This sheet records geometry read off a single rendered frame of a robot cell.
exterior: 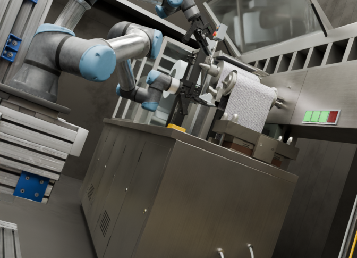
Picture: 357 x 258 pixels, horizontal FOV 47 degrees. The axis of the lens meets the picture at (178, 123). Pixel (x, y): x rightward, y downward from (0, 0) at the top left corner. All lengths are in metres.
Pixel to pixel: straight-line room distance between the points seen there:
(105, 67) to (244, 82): 1.02
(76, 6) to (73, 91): 3.89
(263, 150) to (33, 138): 1.07
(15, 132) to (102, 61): 0.34
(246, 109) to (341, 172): 1.45
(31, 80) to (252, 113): 1.22
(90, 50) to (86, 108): 4.64
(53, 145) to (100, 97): 4.62
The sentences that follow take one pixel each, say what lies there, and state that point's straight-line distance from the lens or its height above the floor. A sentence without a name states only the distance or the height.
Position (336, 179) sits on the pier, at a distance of 3.43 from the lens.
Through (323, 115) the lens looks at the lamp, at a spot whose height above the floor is 1.19.
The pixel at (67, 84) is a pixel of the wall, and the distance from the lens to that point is 5.85.
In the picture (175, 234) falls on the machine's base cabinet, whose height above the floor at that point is 0.48.
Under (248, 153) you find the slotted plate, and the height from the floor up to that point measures 0.92.
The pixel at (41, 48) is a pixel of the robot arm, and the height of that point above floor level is 0.96.
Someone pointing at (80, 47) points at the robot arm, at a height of 1.00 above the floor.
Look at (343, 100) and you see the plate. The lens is 1.90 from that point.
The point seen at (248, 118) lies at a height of 1.10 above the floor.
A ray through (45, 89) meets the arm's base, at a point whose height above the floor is 0.85.
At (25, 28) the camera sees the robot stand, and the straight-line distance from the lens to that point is 1.58.
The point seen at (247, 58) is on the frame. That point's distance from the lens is 2.98.
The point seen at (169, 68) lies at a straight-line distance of 3.09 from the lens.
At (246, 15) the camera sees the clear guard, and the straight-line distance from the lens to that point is 2.78.
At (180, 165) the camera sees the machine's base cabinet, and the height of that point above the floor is 0.76.
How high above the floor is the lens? 0.80
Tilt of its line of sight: 4 degrees up
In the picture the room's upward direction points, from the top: 20 degrees clockwise
